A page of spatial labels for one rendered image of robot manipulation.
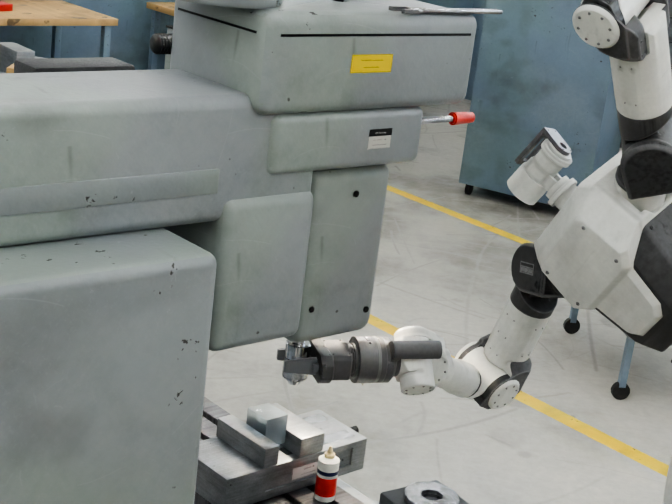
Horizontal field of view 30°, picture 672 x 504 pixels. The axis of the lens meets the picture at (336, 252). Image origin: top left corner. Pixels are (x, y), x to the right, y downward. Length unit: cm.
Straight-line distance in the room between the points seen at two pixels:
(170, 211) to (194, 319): 18
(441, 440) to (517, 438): 33
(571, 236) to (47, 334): 95
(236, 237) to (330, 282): 26
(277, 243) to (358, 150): 21
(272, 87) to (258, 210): 20
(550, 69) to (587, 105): 33
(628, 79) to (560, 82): 621
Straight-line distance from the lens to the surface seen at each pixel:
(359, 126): 207
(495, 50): 834
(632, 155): 207
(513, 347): 253
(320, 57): 197
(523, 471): 483
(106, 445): 182
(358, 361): 232
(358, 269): 219
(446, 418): 514
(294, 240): 204
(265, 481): 238
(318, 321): 217
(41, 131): 174
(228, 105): 190
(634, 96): 201
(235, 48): 196
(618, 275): 218
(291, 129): 198
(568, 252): 223
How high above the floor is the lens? 213
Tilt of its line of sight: 18 degrees down
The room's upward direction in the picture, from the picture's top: 7 degrees clockwise
